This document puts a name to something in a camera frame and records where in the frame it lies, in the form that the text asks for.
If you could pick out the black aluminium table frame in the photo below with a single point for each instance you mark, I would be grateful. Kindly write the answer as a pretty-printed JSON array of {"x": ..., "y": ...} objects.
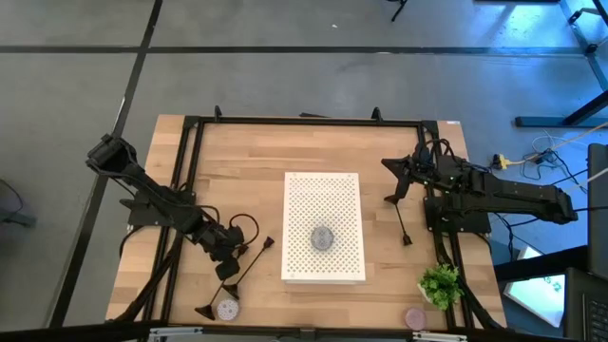
[{"x": 309, "y": 121}]

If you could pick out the blue metal table legs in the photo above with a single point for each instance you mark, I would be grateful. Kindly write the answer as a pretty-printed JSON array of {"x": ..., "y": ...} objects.
[{"x": 589, "y": 62}]

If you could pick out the white perforated metal shelf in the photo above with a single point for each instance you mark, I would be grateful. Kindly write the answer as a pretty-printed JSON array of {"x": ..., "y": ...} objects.
[{"x": 323, "y": 199}]

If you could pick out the pink patterned candle jar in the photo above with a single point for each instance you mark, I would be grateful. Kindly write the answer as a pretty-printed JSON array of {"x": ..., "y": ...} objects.
[{"x": 415, "y": 318}]

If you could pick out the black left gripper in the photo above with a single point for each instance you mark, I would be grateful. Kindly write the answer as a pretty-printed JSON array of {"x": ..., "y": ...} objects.
[{"x": 222, "y": 241}]

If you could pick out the black computer keyboard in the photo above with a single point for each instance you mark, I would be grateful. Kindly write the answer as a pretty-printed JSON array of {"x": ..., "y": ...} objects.
[{"x": 598, "y": 316}]

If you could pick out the white patterned candle jar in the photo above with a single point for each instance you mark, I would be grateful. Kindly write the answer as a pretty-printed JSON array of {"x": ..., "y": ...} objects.
[{"x": 227, "y": 309}]

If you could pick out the green plant in white pot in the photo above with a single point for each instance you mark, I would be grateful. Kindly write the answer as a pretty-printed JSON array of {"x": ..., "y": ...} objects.
[{"x": 439, "y": 286}]

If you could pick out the blue patterned candle jar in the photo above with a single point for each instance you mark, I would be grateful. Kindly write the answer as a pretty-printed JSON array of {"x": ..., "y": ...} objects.
[{"x": 322, "y": 238}]

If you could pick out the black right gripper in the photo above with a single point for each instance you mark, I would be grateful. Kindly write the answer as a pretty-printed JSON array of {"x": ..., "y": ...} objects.
[{"x": 425, "y": 171}]

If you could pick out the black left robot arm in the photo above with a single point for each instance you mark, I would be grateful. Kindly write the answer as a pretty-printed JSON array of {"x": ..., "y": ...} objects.
[{"x": 142, "y": 183}]

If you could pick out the black chair base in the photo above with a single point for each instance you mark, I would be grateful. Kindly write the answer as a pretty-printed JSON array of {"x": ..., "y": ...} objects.
[{"x": 398, "y": 8}]

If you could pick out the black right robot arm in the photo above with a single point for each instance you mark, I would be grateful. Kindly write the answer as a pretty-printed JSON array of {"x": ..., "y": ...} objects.
[{"x": 513, "y": 192}]

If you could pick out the dark standing desk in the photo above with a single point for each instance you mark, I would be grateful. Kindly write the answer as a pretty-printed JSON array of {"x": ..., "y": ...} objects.
[{"x": 599, "y": 214}]

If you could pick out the computer monitor on arm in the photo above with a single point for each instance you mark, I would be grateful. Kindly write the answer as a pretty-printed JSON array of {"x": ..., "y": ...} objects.
[{"x": 537, "y": 292}]

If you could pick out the yellow power plug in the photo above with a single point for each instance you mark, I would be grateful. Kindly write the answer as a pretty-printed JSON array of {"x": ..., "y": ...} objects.
[{"x": 499, "y": 162}]

